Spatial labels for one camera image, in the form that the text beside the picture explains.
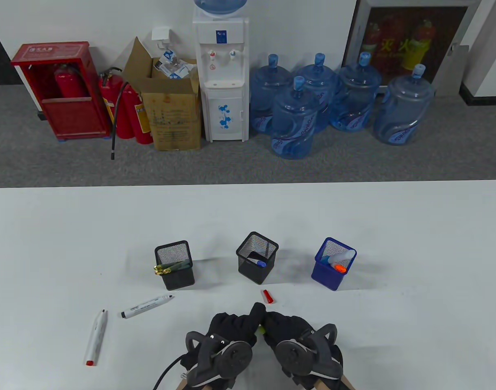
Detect blue water jug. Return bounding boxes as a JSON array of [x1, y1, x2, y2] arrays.
[[294, 53, 339, 132], [270, 76, 320, 160], [373, 64, 436, 145], [328, 52, 383, 132], [249, 54, 292, 134]]

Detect red fire extinguisher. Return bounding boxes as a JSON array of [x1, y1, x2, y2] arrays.
[[54, 64, 89, 98], [98, 70, 135, 139]]

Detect pale blue highlighter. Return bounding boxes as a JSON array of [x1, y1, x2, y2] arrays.
[[326, 250, 355, 265]]

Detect white wall box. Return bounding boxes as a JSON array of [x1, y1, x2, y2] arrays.
[[151, 26, 172, 46]]

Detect black cable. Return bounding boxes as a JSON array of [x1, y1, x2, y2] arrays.
[[152, 355, 187, 390]]

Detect person's right forearm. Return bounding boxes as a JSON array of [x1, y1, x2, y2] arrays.
[[315, 376, 356, 390]]

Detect glass-door fire hose cabinet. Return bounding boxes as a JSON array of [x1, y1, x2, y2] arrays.
[[341, 0, 483, 97]]

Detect black mesh pen holder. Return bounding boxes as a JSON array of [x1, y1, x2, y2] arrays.
[[153, 240, 195, 292], [236, 231, 280, 285]]

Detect person's right hand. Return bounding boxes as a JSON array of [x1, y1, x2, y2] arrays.
[[262, 312, 344, 389]]

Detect brown cardboard box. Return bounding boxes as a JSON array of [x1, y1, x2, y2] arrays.
[[121, 37, 202, 152]]

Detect white blue packets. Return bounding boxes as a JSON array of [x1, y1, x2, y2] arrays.
[[156, 48, 196, 80]]

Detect blue dispenser water bottle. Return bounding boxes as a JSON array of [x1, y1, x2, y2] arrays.
[[194, 0, 248, 17]]

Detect white marker black end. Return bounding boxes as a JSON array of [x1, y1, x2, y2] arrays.
[[121, 295, 176, 319]]

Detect white marker red end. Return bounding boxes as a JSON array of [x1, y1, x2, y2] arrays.
[[85, 308, 109, 366]]

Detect white water dispenser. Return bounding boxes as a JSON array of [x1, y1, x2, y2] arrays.
[[192, 7, 250, 143]]

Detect grey tracking controller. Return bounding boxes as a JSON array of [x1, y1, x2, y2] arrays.
[[275, 323, 343, 381], [185, 331, 254, 388]]

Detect black extinguisher hose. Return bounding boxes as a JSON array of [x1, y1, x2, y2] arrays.
[[109, 67, 131, 160]]

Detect blue mesh pen holder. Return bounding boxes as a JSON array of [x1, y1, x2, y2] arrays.
[[311, 237, 358, 292]]

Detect red fire extinguisher cabinet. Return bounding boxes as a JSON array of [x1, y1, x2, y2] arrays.
[[11, 41, 113, 141]]

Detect red extinguisher yellow label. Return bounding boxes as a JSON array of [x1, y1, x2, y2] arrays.
[[123, 89, 154, 145]]

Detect person's left hand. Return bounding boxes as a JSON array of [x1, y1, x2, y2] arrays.
[[181, 303, 267, 390]]

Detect grey metal panel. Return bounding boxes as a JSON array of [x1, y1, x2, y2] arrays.
[[434, 44, 470, 97]]

